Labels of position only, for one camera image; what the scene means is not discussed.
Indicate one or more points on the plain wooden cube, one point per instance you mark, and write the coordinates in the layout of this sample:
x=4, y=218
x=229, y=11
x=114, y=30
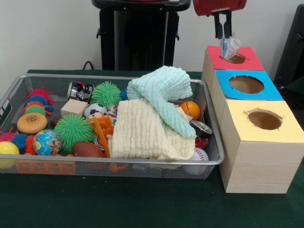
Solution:
x=73, y=108

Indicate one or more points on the globe print ball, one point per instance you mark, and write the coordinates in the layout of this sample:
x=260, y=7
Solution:
x=47, y=142

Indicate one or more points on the orange toy basketball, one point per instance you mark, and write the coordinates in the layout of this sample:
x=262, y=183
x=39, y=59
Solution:
x=190, y=109

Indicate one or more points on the tan toy burger bun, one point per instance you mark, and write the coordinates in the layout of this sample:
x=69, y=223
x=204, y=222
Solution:
x=32, y=123

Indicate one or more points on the black upright panel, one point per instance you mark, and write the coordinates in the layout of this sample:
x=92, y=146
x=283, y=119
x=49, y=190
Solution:
x=292, y=47

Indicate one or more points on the toy soccer ball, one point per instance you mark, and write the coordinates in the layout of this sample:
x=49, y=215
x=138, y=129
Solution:
x=96, y=109

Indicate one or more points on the crushed black can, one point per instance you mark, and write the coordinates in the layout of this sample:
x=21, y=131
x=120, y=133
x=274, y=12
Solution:
x=80, y=92

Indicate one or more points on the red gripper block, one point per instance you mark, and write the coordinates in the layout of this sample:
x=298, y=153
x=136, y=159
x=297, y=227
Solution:
x=202, y=6

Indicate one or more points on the wooden box with three holes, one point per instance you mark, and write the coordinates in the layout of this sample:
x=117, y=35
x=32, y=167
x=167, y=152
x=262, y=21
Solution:
x=256, y=166

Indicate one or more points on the shallow silver mesh bin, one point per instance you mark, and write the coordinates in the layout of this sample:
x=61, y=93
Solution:
x=95, y=168

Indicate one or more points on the mint waffle cloth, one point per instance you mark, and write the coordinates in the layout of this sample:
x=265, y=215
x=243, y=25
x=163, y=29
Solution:
x=161, y=90

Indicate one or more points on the dark green table cloth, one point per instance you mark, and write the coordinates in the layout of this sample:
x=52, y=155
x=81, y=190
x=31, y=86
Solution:
x=142, y=202

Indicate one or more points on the green spiky rubber ball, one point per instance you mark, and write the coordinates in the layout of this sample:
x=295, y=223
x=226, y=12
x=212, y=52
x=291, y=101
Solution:
x=73, y=133
x=107, y=92

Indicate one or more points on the cream waffle cloth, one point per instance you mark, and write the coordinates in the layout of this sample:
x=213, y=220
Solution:
x=142, y=133

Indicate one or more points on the dark green side-table cloth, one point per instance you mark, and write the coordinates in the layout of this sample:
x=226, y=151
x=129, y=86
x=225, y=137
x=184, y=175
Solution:
x=297, y=86

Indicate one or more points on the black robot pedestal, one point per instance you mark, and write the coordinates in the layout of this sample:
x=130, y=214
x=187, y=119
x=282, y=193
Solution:
x=133, y=35

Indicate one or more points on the clear blue-print plastic packet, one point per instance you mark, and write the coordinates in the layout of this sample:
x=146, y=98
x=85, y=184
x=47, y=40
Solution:
x=229, y=48

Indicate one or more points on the brown toy football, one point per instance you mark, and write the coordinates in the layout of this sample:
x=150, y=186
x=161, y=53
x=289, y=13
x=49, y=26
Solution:
x=88, y=149

